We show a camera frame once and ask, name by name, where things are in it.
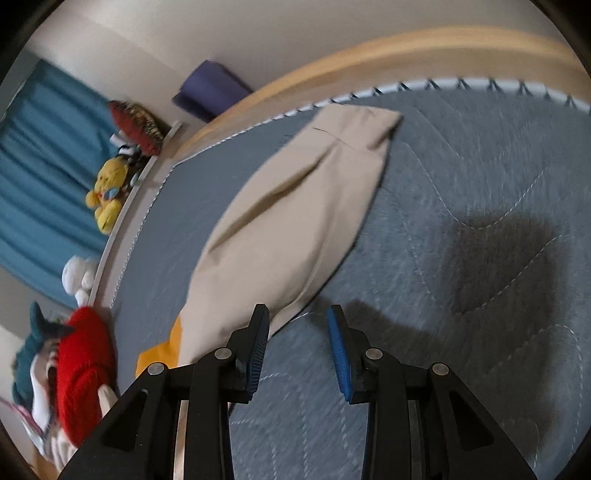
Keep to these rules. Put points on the purple box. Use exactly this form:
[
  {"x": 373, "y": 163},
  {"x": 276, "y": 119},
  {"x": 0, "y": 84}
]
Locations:
[{"x": 210, "y": 90}]

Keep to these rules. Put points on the beige pants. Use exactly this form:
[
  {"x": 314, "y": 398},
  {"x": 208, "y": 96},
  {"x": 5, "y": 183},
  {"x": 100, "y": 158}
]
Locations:
[{"x": 295, "y": 207}]

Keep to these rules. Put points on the plush toy in red sweater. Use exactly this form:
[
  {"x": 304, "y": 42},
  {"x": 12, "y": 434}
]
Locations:
[{"x": 83, "y": 369}]

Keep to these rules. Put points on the white plush toy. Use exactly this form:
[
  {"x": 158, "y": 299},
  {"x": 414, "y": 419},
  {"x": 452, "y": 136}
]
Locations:
[{"x": 78, "y": 274}]

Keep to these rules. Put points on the yellow plush toy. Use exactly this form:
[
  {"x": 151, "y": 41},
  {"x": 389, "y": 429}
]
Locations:
[{"x": 111, "y": 180}]

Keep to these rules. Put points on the grey quilted bed mattress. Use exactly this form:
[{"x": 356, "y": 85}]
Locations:
[{"x": 461, "y": 184}]

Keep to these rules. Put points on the orange garment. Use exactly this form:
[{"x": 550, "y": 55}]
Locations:
[{"x": 159, "y": 355}]

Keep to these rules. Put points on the blue curtain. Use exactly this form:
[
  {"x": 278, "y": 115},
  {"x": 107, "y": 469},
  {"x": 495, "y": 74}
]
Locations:
[{"x": 41, "y": 184}]

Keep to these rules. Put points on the striped small plush toy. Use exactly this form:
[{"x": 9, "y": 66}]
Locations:
[{"x": 130, "y": 154}]

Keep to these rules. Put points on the wooden bed frame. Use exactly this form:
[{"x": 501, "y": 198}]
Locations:
[{"x": 415, "y": 50}]

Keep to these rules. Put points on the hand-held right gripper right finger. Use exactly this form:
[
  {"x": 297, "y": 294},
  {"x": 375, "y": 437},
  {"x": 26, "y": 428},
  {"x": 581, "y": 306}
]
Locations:
[{"x": 337, "y": 350}]

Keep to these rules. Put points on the teal plush toy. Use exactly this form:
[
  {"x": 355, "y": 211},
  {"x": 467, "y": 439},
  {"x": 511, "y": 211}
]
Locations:
[{"x": 27, "y": 360}]

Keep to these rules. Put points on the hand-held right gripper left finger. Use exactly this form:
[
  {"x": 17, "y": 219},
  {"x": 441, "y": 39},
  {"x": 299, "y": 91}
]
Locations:
[{"x": 258, "y": 341}]

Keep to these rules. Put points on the red patterned cushion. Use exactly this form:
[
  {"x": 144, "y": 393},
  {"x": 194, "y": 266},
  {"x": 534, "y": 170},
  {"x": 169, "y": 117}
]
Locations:
[{"x": 136, "y": 127}]

